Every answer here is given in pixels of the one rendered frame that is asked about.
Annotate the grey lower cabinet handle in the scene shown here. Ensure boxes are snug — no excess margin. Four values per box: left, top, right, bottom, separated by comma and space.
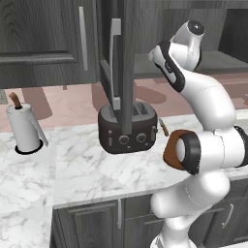
116, 199, 123, 230
222, 202, 234, 230

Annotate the dark wood lower cabinet door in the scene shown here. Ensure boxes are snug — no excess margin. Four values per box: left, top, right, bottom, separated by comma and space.
51, 199, 120, 248
188, 177, 248, 248

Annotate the dark brown toaster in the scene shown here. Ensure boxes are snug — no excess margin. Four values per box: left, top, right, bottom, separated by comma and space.
97, 101, 159, 155

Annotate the grey bar handle open door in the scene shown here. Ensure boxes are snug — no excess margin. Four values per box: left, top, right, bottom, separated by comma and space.
108, 17, 123, 111

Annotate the grey bar cabinet handle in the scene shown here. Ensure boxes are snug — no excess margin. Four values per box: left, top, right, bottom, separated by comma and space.
78, 6, 89, 72

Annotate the brown thin stick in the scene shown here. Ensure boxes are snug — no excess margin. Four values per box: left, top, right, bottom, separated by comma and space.
159, 117, 170, 137

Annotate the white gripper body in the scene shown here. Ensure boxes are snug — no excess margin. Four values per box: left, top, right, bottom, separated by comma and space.
147, 45, 163, 68

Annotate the open dark wood cabinet door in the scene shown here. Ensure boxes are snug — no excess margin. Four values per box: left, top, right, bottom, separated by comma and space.
96, 0, 139, 136

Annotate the dark wood drawer front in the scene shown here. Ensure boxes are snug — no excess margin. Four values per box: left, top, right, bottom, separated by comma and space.
123, 193, 163, 248

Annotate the dark grey cabinet shelf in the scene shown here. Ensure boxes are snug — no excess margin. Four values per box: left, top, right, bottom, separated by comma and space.
133, 50, 248, 79

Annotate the dark wood upper cabinet door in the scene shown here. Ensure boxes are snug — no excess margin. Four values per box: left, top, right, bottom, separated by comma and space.
0, 0, 100, 90

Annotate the brown wooden cutting board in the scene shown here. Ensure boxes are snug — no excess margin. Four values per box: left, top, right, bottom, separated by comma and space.
162, 129, 195, 171

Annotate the grey wall outlet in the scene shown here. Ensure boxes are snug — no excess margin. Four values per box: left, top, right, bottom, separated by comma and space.
0, 89, 8, 106

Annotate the white paper towel roll holder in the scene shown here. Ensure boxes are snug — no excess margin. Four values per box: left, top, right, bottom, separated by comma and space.
5, 91, 49, 156

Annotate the dark wood upper cabinet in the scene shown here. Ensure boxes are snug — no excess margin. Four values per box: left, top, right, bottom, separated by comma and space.
218, 8, 248, 64

